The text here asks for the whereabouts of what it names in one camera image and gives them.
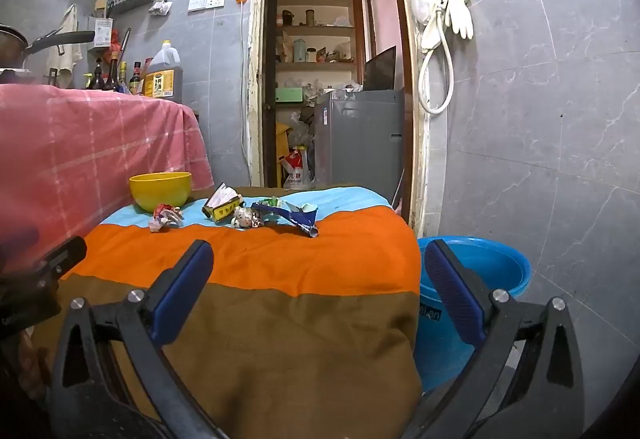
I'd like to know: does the person's left hand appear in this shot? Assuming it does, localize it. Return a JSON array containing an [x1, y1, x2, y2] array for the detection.
[[12, 331, 51, 402]]

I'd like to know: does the yellow plastic bowl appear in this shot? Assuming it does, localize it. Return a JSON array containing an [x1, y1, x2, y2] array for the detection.
[[129, 172, 193, 214]]

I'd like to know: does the black frying pan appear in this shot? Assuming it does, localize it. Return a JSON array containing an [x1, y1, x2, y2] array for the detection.
[[0, 24, 96, 70]]

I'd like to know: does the white power cable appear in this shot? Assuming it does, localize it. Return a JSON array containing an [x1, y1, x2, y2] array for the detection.
[[240, 1, 251, 170]]

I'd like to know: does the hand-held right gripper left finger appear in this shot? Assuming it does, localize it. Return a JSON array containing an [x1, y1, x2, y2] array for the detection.
[[50, 240, 231, 439]]

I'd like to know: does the black flat panel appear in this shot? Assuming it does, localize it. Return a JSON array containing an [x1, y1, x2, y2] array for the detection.
[[362, 45, 397, 92]]

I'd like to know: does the brown paper strip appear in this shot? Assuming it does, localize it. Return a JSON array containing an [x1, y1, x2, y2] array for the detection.
[[201, 182, 246, 224]]

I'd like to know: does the white flexible hose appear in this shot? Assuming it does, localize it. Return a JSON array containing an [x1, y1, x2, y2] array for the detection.
[[418, 0, 456, 116]]

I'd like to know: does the yellow carton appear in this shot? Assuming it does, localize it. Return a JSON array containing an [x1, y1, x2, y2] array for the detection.
[[275, 121, 292, 187]]

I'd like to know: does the cream rubber glove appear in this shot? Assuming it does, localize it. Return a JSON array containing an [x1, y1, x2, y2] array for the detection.
[[442, 0, 475, 40], [421, 0, 448, 54]]

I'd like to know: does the wooden door frame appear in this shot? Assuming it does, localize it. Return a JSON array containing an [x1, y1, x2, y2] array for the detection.
[[248, 0, 431, 240]]

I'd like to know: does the large cooking oil jug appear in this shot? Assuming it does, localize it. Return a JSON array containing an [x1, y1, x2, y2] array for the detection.
[[143, 40, 184, 100]]

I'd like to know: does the blue plastic bucket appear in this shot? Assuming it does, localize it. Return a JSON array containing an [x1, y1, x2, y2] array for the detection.
[[416, 235, 532, 395]]

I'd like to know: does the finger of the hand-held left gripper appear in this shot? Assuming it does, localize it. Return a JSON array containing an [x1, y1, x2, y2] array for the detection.
[[0, 225, 41, 271], [34, 236, 88, 278]]

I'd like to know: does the blue wrapper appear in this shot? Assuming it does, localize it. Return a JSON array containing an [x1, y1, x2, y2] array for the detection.
[[251, 201, 319, 239]]

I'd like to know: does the pink plaid cloth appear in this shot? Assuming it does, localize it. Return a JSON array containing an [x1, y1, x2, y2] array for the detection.
[[0, 83, 215, 270]]

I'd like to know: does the white labelled packet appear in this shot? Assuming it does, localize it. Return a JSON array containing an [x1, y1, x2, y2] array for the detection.
[[94, 16, 115, 50]]

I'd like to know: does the white red rice bag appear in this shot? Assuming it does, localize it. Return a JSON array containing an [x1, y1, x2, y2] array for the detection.
[[280, 146, 315, 190]]

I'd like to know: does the wooden shelf unit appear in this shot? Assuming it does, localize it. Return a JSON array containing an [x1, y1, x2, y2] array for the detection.
[[274, 0, 365, 107]]

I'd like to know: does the orange blue brown striped blanket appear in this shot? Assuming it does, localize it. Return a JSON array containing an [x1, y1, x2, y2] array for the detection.
[[30, 185, 423, 439]]

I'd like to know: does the hanging beige towel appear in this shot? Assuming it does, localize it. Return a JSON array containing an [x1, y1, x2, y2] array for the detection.
[[52, 4, 83, 72]]

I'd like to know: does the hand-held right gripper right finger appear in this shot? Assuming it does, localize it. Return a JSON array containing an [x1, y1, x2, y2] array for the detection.
[[415, 239, 586, 439]]

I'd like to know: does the dark wooden door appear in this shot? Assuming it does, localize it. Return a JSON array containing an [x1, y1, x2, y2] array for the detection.
[[263, 0, 281, 190]]

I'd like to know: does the red white wrapper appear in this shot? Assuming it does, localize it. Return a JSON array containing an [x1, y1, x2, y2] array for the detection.
[[149, 203, 185, 234]]

